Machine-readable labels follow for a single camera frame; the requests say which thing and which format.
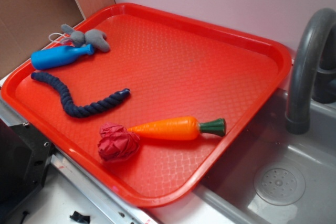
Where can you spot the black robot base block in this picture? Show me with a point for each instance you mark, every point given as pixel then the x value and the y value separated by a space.
pixel 25 157

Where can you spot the red plastic tray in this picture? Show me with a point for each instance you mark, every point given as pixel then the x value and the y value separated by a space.
pixel 174 66

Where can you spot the orange plastic toy carrot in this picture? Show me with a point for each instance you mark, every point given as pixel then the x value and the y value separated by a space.
pixel 185 128

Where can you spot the crumpled red paper ball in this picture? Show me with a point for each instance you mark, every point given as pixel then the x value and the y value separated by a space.
pixel 117 143

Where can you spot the grey plush bunny toy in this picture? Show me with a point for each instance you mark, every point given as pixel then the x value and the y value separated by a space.
pixel 79 39

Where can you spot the grey plastic toy sink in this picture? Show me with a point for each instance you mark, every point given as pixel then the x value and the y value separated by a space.
pixel 268 175

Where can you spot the blue plastic bottle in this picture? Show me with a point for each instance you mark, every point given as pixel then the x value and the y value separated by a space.
pixel 59 56

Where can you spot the grey plastic faucet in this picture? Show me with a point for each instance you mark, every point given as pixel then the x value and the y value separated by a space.
pixel 313 73

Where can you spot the black tape scrap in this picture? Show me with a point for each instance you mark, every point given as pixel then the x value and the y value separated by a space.
pixel 80 218

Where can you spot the brown cardboard panel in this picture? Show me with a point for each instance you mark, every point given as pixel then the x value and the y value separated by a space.
pixel 25 25

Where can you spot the silver metal rail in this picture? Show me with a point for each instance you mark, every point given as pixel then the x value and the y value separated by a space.
pixel 69 188

